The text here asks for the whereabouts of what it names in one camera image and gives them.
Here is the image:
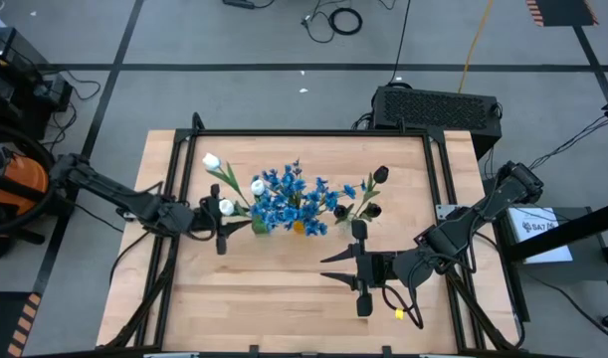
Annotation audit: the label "yellow cable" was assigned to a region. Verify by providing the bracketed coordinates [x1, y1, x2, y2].
[457, 0, 495, 94]

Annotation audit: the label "coiled black floor cable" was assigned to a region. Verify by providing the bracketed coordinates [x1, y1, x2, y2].
[301, 5, 364, 45]

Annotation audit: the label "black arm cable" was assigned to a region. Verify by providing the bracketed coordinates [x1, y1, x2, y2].
[181, 198, 220, 244]
[380, 282, 425, 330]

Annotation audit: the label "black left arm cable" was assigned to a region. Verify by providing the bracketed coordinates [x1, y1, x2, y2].
[181, 198, 220, 244]

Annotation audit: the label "black side stand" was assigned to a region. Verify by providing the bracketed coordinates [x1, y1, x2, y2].
[495, 198, 608, 319]

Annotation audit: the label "green leaf stems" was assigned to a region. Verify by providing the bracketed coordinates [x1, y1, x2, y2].
[350, 165, 390, 223]

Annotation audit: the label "black cable bundle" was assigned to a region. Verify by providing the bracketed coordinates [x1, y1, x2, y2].
[525, 112, 608, 174]

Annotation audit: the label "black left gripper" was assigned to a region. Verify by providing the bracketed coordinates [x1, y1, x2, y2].
[191, 183, 254, 257]

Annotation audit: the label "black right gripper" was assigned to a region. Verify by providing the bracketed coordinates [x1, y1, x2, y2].
[319, 219, 402, 318]

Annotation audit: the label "black equipment stack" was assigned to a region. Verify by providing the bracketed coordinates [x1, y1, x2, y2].
[0, 27, 75, 141]

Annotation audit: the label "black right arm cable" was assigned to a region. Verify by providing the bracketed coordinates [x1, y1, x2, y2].
[380, 282, 425, 330]

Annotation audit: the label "long black floor cable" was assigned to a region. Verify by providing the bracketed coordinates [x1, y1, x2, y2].
[386, 0, 413, 87]

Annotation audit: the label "blue artificial flower bunch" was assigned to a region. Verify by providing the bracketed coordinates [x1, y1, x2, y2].
[247, 188, 290, 235]
[261, 158, 307, 220]
[303, 176, 369, 238]

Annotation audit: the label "black mesh computer case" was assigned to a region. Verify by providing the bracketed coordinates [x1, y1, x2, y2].
[371, 84, 504, 161]

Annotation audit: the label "orange vacuum cleaner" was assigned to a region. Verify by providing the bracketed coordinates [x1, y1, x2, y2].
[0, 122, 64, 238]
[0, 140, 51, 220]

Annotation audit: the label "black mat with hazard stripes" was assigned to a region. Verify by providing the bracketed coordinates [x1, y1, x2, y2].
[525, 0, 600, 28]
[0, 290, 42, 358]

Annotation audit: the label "white label box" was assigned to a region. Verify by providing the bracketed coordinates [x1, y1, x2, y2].
[507, 206, 574, 265]

